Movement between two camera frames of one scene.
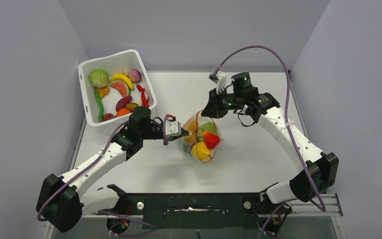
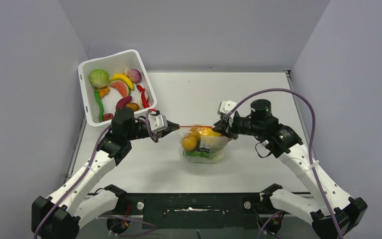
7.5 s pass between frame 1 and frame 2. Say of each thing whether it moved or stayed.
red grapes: stayed
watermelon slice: stayed
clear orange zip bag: moved
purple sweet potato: stayed
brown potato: stayed
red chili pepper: stayed
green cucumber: stayed
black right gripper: moved
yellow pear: moved
